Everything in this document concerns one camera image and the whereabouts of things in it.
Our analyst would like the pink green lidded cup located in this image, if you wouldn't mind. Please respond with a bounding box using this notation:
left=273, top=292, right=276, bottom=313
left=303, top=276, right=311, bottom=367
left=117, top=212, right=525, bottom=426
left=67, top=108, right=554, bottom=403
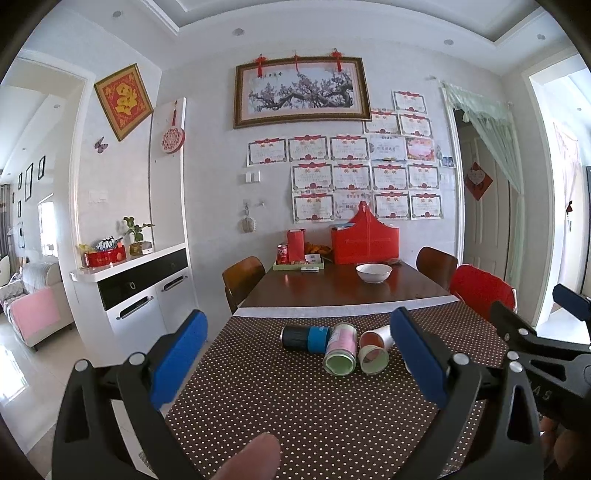
left=324, top=323, right=358, bottom=377

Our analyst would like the white cup pink inside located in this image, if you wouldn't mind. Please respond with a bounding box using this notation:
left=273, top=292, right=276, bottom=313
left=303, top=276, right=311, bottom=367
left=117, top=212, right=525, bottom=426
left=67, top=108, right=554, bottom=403
left=360, top=325, right=394, bottom=351

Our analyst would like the person's right hand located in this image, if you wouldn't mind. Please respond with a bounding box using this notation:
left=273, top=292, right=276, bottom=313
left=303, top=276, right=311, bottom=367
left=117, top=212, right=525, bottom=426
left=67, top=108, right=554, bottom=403
left=540, top=417, right=591, bottom=480

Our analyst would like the person's left hand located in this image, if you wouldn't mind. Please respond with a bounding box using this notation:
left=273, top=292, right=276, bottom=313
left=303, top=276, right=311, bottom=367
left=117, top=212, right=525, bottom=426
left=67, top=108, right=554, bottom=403
left=212, top=433, right=281, bottom=480

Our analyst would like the white black sideboard cabinet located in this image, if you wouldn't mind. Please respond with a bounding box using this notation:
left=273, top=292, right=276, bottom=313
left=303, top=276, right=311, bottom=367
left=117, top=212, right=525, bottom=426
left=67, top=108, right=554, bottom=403
left=70, top=243, right=198, bottom=366

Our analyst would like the red covered chair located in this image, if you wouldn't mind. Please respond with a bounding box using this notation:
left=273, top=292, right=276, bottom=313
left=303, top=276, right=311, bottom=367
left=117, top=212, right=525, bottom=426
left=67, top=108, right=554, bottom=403
left=450, top=264, right=518, bottom=320

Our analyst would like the brown chair right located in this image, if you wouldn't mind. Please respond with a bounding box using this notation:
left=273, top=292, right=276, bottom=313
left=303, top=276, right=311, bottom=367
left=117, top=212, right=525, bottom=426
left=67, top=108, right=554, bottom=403
left=416, top=246, right=458, bottom=290

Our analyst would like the brown chair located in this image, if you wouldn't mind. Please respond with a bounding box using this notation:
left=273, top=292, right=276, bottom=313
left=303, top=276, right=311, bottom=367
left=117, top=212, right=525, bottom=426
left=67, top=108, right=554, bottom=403
left=416, top=246, right=458, bottom=290
left=222, top=256, right=266, bottom=313

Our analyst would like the brown polka dot tablecloth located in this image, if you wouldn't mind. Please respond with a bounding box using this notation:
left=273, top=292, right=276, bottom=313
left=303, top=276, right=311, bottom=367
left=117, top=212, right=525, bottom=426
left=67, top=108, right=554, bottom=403
left=164, top=301, right=512, bottom=478

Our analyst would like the white ceramic bowl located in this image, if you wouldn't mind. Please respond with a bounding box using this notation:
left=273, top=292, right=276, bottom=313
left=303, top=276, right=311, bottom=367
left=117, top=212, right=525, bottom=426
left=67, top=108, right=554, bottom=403
left=356, top=263, right=393, bottom=284

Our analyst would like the brown chair left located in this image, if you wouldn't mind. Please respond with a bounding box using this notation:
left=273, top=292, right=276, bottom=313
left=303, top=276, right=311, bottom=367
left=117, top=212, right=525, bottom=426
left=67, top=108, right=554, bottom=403
left=222, top=256, right=266, bottom=313

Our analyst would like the black blue tumbler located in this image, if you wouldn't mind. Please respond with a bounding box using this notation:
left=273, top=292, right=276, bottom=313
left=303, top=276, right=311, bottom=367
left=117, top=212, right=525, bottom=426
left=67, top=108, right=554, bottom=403
left=280, top=325, right=332, bottom=354

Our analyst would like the red tin box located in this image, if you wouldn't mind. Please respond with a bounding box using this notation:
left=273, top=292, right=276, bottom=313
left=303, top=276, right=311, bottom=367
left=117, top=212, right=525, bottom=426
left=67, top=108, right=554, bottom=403
left=83, top=244, right=126, bottom=268

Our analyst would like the potted green plant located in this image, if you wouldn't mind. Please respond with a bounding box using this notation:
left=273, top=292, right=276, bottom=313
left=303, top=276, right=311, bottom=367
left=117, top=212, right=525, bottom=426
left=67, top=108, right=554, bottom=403
left=122, top=216, right=153, bottom=257

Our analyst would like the large red gift bag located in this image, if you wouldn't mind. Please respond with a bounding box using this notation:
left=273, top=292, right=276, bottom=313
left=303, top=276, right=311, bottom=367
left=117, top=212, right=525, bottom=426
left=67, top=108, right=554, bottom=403
left=331, top=201, right=400, bottom=265

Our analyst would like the sofa with pink cover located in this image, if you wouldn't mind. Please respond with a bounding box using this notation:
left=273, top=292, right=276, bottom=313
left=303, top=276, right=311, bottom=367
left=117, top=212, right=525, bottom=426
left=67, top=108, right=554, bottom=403
left=1, top=260, right=74, bottom=350

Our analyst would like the green tray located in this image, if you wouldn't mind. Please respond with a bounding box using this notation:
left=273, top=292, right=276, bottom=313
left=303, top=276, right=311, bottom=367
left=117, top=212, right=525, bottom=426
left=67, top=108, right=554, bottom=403
left=273, top=262, right=325, bottom=271

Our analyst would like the hanging loofah scrubber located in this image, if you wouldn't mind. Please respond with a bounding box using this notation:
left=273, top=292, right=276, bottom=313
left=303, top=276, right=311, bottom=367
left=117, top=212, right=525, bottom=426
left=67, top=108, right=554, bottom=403
left=242, top=202, right=256, bottom=233

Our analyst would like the red soda can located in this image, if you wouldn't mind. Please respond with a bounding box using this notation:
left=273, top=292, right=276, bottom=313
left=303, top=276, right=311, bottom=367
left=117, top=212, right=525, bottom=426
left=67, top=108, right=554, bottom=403
left=276, top=244, right=290, bottom=265

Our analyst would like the red diamond door decoration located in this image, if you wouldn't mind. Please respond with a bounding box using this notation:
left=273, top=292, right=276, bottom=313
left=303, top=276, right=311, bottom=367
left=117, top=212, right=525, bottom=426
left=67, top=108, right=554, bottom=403
left=465, top=162, right=493, bottom=201

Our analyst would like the red round hanging ornament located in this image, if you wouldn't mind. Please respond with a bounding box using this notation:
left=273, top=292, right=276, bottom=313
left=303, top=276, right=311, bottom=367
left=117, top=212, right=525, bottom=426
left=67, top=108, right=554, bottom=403
left=160, top=102, right=185, bottom=154

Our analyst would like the green door curtain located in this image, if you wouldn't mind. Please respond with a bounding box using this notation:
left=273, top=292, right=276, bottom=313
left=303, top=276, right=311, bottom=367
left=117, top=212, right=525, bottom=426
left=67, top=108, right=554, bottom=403
left=441, top=81, right=526, bottom=288

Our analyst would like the framed plum blossom painting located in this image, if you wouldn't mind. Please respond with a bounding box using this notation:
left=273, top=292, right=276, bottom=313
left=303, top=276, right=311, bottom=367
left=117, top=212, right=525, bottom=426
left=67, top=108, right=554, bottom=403
left=233, top=52, right=370, bottom=129

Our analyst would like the white wall switch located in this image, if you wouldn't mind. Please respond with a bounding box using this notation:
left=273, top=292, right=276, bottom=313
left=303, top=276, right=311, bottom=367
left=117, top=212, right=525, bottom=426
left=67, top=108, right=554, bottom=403
left=245, top=171, right=262, bottom=183

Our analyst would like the butterfly wall sticker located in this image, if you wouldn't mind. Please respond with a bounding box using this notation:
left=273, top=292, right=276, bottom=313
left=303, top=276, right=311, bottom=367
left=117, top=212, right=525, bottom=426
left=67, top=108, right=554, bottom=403
left=94, top=137, right=108, bottom=154

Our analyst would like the red gold fu frame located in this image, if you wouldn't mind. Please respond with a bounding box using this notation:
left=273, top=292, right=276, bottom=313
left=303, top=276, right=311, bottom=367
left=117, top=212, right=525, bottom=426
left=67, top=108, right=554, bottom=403
left=94, top=64, right=153, bottom=142

